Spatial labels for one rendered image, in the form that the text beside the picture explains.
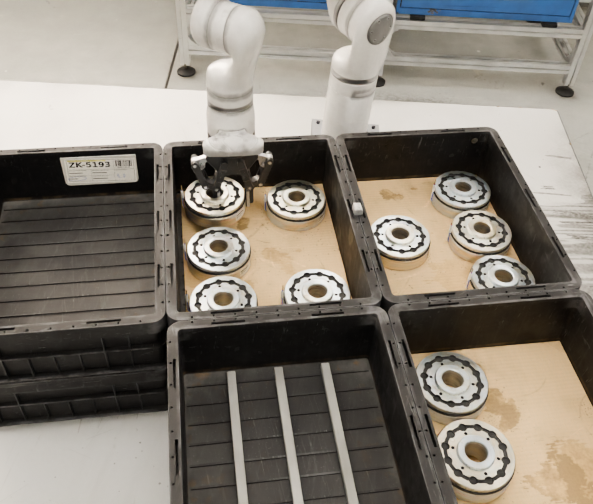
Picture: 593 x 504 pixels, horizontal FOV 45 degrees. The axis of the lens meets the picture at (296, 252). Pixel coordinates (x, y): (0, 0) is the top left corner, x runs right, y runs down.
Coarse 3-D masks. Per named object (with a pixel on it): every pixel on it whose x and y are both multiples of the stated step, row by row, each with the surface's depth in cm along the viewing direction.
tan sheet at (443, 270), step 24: (384, 192) 132; (408, 192) 132; (384, 216) 127; (408, 216) 127; (432, 216) 127; (432, 240) 123; (432, 264) 119; (456, 264) 119; (408, 288) 115; (432, 288) 115; (456, 288) 115
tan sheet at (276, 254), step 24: (264, 192) 130; (264, 216) 125; (264, 240) 121; (288, 240) 122; (312, 240) 122; (336, 240) 122; (264, 264) 117; (288, 264) 118; (312, 264) 118; (336, 264) 118; (192, 288) 113; (264, 288) 114
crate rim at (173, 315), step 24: (168, 144) 122; (192, 144) 123; (264, 144) 125; (336, 144) 125; (168, 168) 120; (336, 168) 120; (168, 192) 114; (168, 216) 110; (168, 240) 106; (360, 240) 108; (168, 264) 103; (168, 288) 99; (168, 312) 96; (192, 312) 97; (216, 312) 97; (240, 312) 97; (264, 312) 97
